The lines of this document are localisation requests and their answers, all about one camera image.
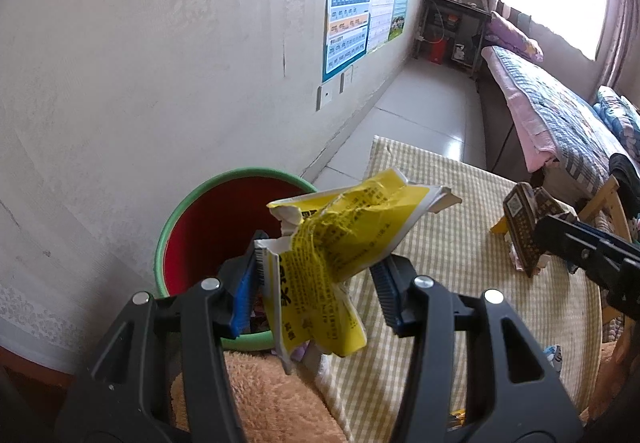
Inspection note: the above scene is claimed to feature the light blue foil bag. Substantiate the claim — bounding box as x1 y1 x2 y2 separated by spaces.
544 345 563 375

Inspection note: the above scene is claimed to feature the brown dark snack packet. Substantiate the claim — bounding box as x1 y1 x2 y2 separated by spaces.
503 182 575 277

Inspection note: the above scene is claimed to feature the yellow brown snack wrapper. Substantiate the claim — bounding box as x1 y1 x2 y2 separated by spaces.
490 216 509 236

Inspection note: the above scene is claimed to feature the yellow paper packet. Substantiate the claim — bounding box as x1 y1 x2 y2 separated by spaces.
255 168 462 371

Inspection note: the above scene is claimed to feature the green red trash bin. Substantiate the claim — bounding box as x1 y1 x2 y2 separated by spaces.
154 168 316 352

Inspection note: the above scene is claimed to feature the wooden chair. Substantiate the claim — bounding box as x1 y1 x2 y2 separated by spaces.
578 175 634 343

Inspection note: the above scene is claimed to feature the black clothing on bed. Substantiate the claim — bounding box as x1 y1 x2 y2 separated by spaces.
608 152 640 220

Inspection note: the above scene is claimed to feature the orange plush towel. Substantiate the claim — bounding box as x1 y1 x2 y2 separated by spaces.
169 351 350 443

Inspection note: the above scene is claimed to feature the beige checkered table cloth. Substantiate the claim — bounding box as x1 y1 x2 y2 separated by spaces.
316 136 602 442

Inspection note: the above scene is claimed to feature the bed with plaid quilt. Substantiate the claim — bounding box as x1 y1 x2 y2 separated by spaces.
477 46 629 204

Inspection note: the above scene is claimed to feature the blue plaid pillow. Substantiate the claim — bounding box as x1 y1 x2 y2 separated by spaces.
593 85 640 162

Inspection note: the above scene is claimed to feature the purple pillow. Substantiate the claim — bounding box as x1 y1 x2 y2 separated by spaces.
485 12 544 64

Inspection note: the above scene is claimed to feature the red container on floor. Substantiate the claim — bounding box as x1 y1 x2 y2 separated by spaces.
428 38 447 65

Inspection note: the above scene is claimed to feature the dark metal shelf table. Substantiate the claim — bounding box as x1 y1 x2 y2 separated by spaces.
412 0 491 79

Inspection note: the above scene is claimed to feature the white wall switch plate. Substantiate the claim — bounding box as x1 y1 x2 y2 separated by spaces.
316 81 335 111

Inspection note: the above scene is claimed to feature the white wall socket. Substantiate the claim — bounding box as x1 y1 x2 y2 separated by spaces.
340 66 352 94

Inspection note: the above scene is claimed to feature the blue pinyin wall poster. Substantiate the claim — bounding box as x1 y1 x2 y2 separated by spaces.
321 0 379 84

